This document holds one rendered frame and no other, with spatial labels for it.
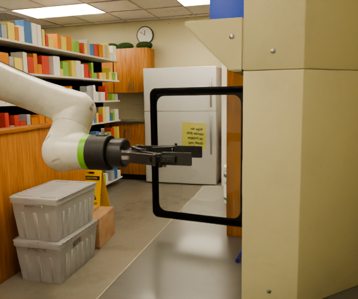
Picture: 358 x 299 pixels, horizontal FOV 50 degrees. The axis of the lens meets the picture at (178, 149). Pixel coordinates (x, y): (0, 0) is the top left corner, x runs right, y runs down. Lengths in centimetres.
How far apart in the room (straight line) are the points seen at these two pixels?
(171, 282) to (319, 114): 49
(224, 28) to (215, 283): 56
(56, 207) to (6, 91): 188
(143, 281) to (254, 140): 42
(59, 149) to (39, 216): 200
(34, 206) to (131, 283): 210
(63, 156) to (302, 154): 58
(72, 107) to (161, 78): 491
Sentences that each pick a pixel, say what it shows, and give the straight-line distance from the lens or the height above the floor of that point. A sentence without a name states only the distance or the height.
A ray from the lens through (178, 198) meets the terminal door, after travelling 117.
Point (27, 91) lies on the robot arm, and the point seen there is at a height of 138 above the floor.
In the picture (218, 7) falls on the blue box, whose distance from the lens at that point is 100.
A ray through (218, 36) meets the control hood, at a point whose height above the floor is 148.
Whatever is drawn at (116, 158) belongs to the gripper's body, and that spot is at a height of 122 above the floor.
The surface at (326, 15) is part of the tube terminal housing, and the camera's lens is 80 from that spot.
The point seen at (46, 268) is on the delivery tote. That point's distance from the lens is 312.
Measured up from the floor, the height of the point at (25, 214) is 53.
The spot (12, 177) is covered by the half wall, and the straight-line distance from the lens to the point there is 322.
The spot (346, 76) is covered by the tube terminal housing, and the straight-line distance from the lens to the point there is 84.
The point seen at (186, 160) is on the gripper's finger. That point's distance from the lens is 87.
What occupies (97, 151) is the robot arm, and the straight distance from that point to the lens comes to 97.
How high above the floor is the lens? 136
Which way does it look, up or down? 8 degrees down
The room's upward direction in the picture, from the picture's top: 1 degrees counter-clockwise
